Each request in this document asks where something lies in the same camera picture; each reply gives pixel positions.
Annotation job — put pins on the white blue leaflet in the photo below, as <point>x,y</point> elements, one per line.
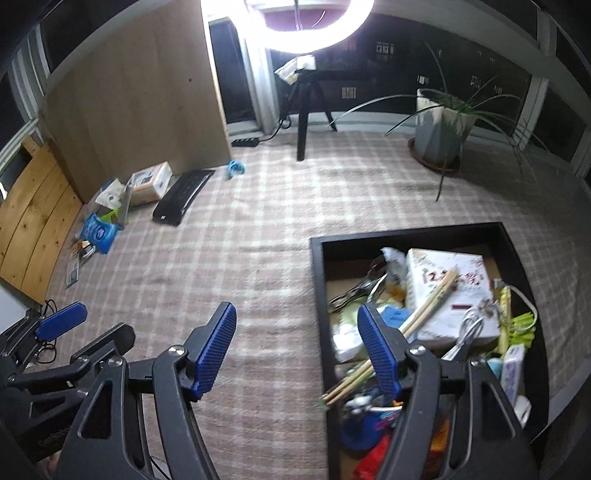
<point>74,273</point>

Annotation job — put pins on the brown plant saucer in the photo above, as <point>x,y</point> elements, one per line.
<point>418,157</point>

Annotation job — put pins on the pale green white packet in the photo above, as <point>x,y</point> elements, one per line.
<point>346,332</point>

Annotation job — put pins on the potted plant grey white pot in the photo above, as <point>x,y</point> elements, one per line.
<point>443,124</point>

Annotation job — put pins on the tan plywood panel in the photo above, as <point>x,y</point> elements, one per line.
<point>138,106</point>

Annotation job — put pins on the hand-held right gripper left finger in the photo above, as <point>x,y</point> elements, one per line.
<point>214,350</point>

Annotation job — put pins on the light pine plank board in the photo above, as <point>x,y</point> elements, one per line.
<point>32,221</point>

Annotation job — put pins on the blue scissors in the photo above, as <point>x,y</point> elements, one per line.
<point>235,168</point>

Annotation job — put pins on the black power strip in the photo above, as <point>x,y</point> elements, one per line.
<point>244,141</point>

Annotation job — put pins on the white yellow snack packet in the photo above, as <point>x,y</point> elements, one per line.
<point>392,272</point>

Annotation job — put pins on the lime green packet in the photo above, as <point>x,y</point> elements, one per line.
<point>111,215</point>

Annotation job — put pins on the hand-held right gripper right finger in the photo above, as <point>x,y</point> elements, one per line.
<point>378,350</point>

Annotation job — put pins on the black keyboard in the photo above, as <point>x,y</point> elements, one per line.
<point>182,198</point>

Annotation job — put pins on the white crumpled packet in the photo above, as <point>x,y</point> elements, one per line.
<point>111,194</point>

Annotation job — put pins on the beige plaid rug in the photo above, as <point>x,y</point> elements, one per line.
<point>231,258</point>

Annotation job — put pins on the white tissue packet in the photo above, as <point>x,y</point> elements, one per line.
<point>512,374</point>

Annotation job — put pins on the white cardboard box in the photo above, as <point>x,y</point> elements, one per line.
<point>147,182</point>

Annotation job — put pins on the red plastic packet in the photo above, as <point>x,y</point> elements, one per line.
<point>371,461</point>

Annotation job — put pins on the white box red print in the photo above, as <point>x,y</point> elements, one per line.
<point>443,295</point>

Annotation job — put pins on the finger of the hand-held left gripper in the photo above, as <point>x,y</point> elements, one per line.
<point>62,321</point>
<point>111,341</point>

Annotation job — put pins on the blue wet wipes pack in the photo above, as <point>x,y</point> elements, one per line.
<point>99,233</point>

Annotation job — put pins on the silver metal tool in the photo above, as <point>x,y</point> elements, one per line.
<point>355,290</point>

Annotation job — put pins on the long green striped packet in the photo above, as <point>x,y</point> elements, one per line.
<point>517,323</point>

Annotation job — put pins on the black storage box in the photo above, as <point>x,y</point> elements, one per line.
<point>318,295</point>

